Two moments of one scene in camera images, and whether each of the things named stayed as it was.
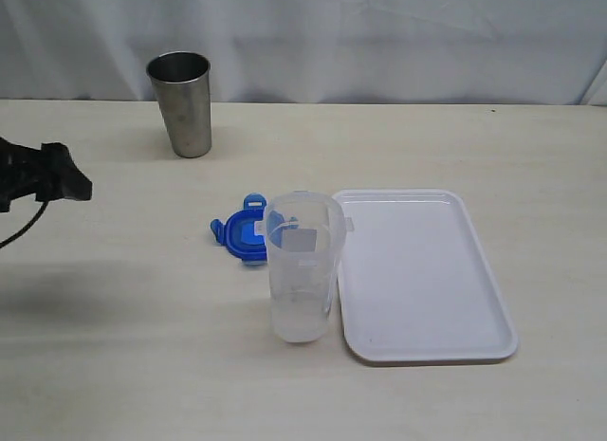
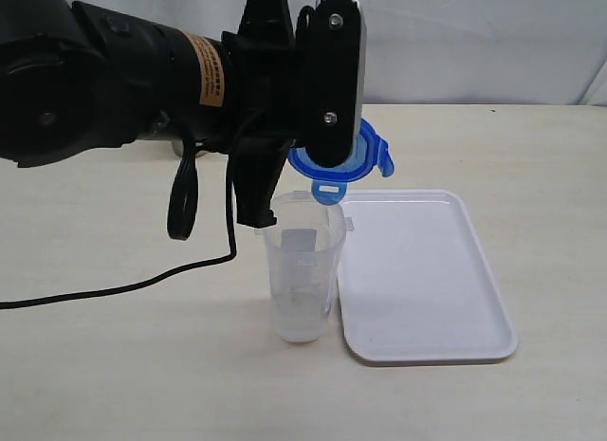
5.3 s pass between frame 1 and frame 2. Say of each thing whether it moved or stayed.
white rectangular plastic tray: stayed
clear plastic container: stayed
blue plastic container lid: moved
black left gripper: moved
